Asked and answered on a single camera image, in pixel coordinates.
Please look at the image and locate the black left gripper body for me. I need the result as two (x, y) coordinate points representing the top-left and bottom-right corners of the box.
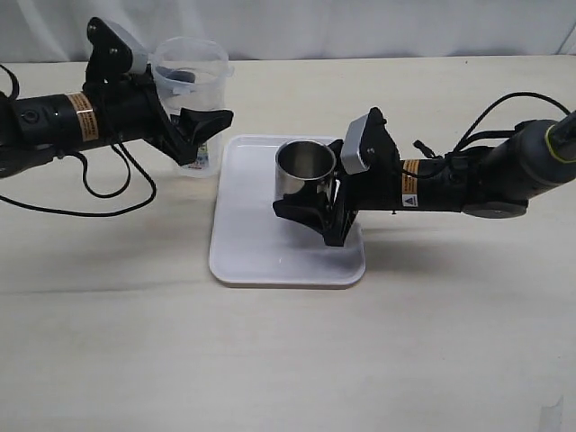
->
(92, 76), (189, 165)

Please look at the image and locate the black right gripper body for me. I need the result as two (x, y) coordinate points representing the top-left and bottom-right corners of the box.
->
(323, 139), (406, 248)

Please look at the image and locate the clear plastic pitcher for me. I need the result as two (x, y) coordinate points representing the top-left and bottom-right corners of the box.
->
(149, 36), (236, 179)

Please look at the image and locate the stainless steel cup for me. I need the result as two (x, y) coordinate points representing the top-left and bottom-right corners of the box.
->
(274, 139), (337, 201)

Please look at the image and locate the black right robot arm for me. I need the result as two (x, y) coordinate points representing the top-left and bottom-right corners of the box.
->
(273, 107), (575, 247)

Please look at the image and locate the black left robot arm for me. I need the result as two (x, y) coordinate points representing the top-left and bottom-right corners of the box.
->
(1, 71), (234, 178)

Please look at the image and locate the white rectangular plastic tray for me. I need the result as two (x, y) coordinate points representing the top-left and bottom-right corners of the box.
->
(209, 134), (366, 289)

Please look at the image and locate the white backdrop curtain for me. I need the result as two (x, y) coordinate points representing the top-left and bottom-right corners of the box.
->
(1, 1), (575, 63)

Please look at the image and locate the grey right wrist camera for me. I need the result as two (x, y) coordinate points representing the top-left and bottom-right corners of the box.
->
(339, 106), (400, 176)

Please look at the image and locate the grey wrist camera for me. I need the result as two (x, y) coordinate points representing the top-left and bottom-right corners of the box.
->
(85, 16), (149, 83)
(339, 106), (400, 176)

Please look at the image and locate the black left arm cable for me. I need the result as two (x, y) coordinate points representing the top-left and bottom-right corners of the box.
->
(0, 62), (158, 217)

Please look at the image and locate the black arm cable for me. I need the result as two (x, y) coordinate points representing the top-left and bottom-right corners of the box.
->
(411, 92), (572, 163)
(0, 62), (158, 217)

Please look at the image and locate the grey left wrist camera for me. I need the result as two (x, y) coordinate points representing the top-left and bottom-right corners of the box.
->
(85, 16), (149, 83)

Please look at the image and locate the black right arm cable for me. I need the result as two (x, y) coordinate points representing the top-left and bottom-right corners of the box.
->
(411, 92), (572, 163)

